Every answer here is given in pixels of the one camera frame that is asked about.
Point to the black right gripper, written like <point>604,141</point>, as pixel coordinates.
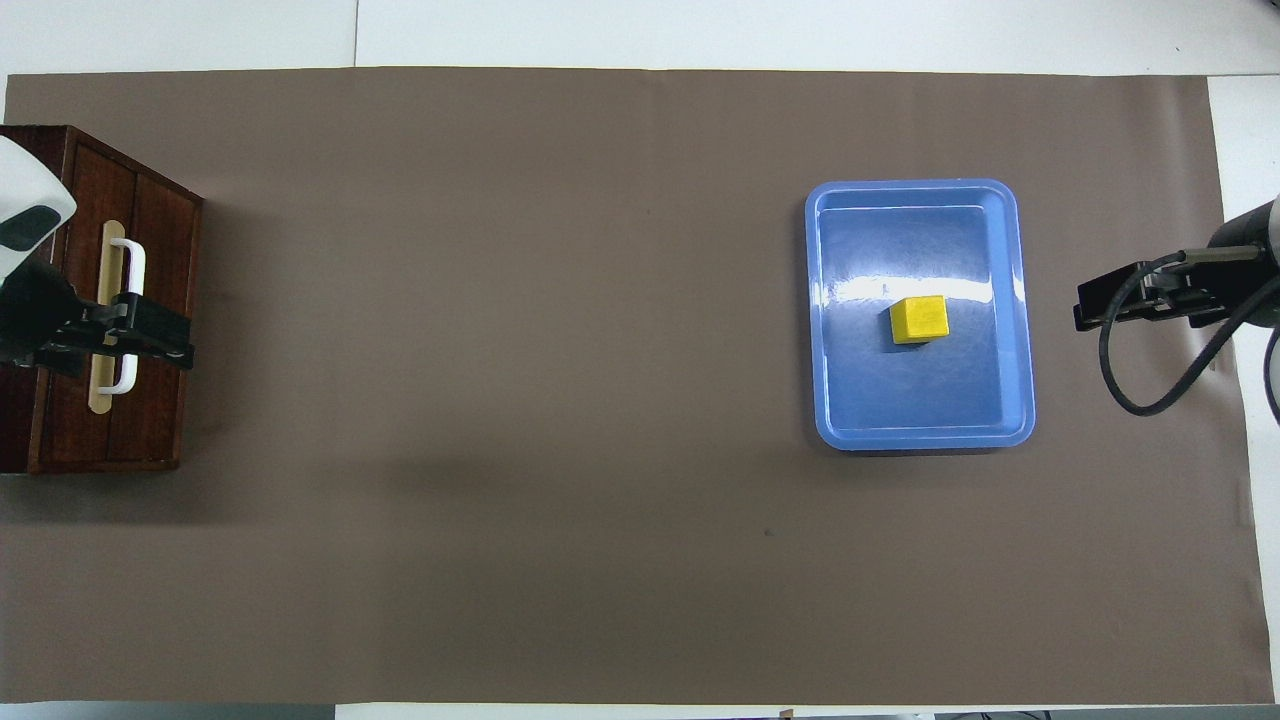
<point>1185,300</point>

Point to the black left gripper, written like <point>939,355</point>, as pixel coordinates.
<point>35,320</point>

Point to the yellow cube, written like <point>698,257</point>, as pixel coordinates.
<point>920,320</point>

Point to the dark wooden drawer cabinet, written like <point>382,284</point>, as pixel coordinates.
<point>25,430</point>

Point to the blue plastic tray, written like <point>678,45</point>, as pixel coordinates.
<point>900,400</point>

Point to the brown paper table mat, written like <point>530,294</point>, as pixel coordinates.
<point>500,400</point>

